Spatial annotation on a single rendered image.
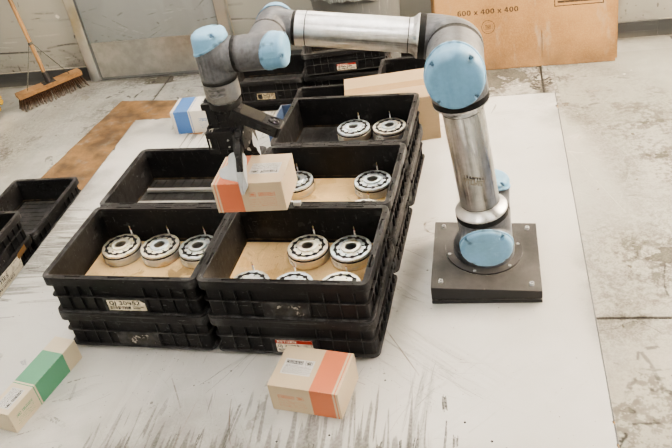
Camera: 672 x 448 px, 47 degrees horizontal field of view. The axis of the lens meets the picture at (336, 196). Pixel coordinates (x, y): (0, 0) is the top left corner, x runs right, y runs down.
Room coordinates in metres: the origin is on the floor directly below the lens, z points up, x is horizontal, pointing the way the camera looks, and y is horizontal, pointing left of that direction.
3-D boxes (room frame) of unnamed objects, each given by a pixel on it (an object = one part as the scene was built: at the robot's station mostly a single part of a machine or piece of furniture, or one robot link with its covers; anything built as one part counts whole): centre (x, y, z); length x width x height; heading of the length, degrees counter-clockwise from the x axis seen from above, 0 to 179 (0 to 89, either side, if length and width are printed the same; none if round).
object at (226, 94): (1.50, 0.20, 1.32); 0.08 x 0.08 x 0.05
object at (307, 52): (3.49, -0.17, 0.37); 0.42 x 0.34 x 0.46; 76
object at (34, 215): (2.66, 1.22, 0.31); 0.40 x 0.30 x 0.34; 166
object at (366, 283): (1.46, 0.11, 0.92); 0.40 x 0.30 x 0.02; 72
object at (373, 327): (1.46, 0.11, 0.76); 0.40 x 0.30 x 0.12; 72
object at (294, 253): (1.53, 0.09, 0.86); 0.10 x 0.10 x 0.01
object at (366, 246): (1.49, -0.01, 0.86); 0.10 x 0.10 x 0.01
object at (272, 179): (1.50, 0.17, 1.08); 0.16 x 0.12 x 0.07; 76
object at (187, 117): (2.63, 0.44, 0.75); 0.20 x 0.12 x 0.09; 77
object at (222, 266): (1.46, 0.11, 0.87); 0.40 x 0.30 x 0.11; 72
